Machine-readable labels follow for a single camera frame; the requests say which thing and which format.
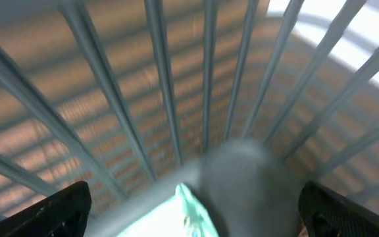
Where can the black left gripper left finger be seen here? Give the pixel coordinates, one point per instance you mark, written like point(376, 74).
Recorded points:
point(63, 214)

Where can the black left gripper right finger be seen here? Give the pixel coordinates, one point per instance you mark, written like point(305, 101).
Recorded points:
point(326, 213)

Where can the light blue tissue pack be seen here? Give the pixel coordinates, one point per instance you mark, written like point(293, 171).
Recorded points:
point(181, 215)

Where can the grey plastic shopping basket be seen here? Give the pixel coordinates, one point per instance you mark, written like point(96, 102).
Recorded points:
point(132, 96)

